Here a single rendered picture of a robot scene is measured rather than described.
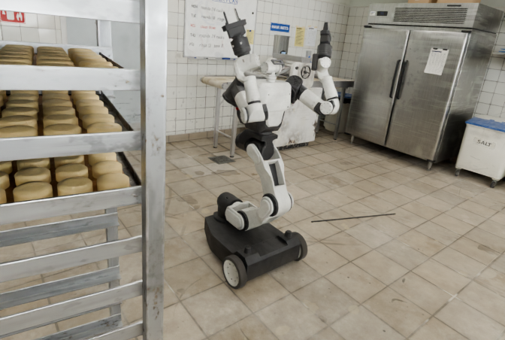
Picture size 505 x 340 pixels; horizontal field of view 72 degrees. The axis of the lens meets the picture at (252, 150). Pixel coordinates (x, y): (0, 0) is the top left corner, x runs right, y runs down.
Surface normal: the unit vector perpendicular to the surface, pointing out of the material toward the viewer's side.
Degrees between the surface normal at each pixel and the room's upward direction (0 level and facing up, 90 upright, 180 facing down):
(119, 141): 90
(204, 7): 90
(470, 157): 92
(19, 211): 90
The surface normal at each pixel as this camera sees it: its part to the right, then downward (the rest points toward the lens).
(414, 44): -0.78, 0.13
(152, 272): 0.50, 0.32
